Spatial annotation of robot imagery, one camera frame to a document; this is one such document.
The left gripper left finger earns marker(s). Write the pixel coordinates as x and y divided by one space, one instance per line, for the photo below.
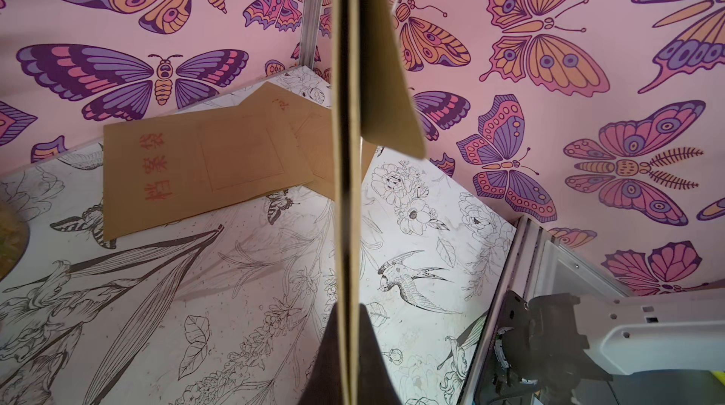
323 387

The glass vase with plants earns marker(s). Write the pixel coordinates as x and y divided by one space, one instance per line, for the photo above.
14 239

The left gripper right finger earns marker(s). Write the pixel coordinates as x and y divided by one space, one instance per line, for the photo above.
374 384

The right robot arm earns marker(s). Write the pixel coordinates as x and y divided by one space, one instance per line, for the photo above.
595 337

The kraft file bag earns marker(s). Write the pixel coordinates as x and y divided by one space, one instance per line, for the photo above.
370 103
311 124
169 168

